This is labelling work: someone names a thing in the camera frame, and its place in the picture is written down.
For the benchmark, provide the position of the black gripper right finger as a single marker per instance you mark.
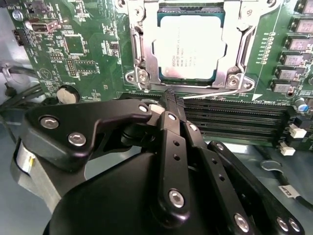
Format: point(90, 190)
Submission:
point(228, 195)

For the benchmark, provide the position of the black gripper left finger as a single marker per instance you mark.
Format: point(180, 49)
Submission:
point(49, 139)

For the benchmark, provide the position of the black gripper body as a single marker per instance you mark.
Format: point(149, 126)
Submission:
point(110, 200)

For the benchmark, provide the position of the metal socket locking lever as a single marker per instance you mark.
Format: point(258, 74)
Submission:
point(210, 94)

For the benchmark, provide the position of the metal socket cover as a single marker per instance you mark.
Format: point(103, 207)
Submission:
point(151, 58)

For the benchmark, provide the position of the silver CPU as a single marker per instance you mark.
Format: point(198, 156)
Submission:
point(190, 44)

